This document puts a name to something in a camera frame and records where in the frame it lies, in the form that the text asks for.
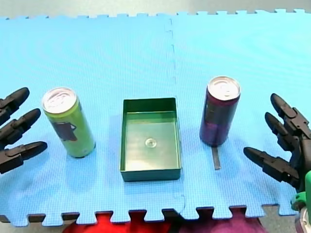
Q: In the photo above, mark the shallow green tray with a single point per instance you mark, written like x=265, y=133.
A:
x=150, y=167

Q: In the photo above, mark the dark purple drink can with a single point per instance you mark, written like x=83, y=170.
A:
x=217, y=116

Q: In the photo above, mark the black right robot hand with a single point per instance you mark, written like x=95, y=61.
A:
x=298, y=136

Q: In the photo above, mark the green drink can dark band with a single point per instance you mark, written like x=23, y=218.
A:
x=70, y=128

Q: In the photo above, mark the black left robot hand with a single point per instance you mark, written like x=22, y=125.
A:
x=14, y=123

